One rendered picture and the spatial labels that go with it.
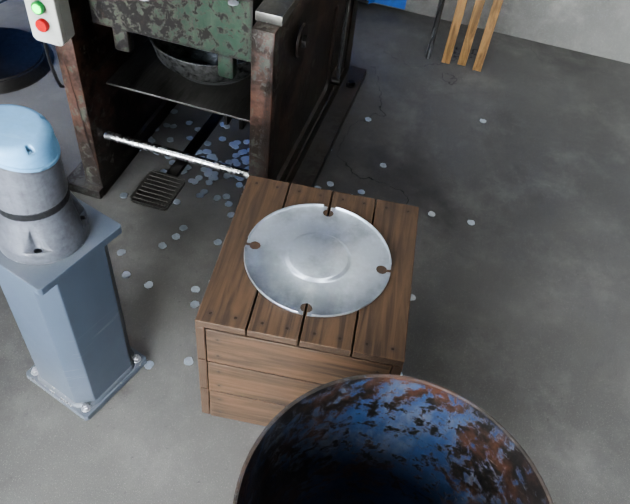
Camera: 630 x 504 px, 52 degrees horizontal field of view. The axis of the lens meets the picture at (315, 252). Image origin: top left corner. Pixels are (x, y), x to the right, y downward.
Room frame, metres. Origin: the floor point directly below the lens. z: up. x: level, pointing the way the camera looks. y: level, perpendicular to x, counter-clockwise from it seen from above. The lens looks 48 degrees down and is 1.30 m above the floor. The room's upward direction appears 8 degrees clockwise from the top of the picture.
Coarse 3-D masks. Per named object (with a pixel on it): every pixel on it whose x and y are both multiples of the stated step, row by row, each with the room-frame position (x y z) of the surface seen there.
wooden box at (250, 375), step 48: (288, 192) 1.04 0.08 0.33; (336, 192) 1.03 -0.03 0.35; (240, 240) 0.86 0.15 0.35; (240, 288) 0.74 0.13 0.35; (240, 336) 0.65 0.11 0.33; (288, 336) 0.65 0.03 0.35; (336, 336) 0.66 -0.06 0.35; (384, 336) 0.67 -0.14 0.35; (240, 384) 0.65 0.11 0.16; (288, 384) 0.64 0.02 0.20
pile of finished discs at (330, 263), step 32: (256, 224) 0.90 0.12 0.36; (288, 224) 0.92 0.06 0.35; (320, 224) 0.93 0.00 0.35; (352, 224) 0.94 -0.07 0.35; (256, 256) 0.82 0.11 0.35; (288, 256) 0.83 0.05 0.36; (320, 256) 0.84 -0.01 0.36; (352, 256) 0.85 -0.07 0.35; (384, 256) 0.86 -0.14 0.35; (256, 288) 0.74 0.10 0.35; (288, 288) 0.75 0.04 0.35; (320, 288) 0.76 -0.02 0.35; (352, 288) 0.77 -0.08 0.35; (384, 288) 0.78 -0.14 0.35
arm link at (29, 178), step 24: (0, 120) 0.73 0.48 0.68; (24, 120) 0.74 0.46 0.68; (0, 144) 0.68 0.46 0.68; (24, 144) 0.69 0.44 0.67; (48, 144) 0.72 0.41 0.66; (0, 168) 0.67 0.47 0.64; (24, 168) 0.68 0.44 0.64; (48, 168) 0.70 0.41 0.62; (0, 192) 0.67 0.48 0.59; (24, 192) 0.67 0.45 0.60; (48, 192) 0.69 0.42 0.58
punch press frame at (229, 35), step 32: (96, 0) 1.32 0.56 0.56; (128, 0) 1.31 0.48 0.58; (160, 0) 1.29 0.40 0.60; (192, 0) 1.28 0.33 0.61; (224, 0) 1.26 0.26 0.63; (256, 0) 1.27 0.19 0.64; (128, 32) 1.32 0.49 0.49; (160, 32) 1.29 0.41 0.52; (192, 32) 1.28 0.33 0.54; (224, 32) 1.26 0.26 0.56; (224, 64) 1.27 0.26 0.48; (192, 160) 1.27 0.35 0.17
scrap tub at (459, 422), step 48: (336, 384) 0.49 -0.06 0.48; (384, 384) 0.51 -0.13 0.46; (432, 384) 0.51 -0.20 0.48; (288, 432) 0.44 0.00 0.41; (336, 432) 0.49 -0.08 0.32; (384, 432) 0.50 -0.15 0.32; (432, 432) 0.49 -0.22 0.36; (480, 432) 0.46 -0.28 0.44; (240, 480) 0.33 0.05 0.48; (288, 480) 0.44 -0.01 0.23; (336, 480) 0.49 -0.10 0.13; (384, 480) 0.50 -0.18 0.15; (432, 480) 0.47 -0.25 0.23; (480, 480) 0.43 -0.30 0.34; (528, 480) 0.39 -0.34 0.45
